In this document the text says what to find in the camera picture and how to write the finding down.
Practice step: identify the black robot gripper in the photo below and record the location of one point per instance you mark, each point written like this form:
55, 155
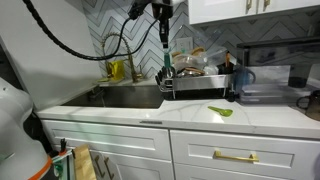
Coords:
161, 9

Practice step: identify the bottle with green contents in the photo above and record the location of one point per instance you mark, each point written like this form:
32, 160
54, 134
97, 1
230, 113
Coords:
167, 63

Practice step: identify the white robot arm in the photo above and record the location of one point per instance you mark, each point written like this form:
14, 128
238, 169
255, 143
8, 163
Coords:
48, 76

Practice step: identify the metal dish drying rack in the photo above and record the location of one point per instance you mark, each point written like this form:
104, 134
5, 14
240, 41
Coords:
196, 88

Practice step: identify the white upper cabinet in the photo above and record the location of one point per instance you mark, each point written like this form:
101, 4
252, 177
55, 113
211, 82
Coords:
205, 11

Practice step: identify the clear plastic container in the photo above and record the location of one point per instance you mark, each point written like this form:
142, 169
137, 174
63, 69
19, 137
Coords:
210, 58

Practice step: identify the gold spring faucet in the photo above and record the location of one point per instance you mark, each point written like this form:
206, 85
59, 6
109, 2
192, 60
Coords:
134, 75

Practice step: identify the yellow sponge holder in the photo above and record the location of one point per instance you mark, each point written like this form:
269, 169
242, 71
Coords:
116, 70

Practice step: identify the blue pitcher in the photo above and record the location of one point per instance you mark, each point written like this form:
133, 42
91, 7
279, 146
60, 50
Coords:
243, 76

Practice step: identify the stainless steel sink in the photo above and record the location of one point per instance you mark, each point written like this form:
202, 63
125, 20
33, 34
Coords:
143, 97

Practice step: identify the green plastic spoon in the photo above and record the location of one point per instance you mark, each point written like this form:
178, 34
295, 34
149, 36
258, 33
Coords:
222, 112

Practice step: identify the black appliance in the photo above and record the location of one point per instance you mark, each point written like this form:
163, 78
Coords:
285, 70

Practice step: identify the wooden cutting board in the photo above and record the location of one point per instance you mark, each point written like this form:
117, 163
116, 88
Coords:
83, 166

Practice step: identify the black glass mug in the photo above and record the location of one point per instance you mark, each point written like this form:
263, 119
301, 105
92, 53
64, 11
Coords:
312, 110

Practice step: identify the white drawer front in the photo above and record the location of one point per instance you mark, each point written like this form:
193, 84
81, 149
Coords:
279, 157

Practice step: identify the white wall outlet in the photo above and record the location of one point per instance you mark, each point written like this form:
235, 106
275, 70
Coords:
184, 44

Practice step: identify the gold drawer handle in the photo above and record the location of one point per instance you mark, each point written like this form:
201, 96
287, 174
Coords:
250, 158

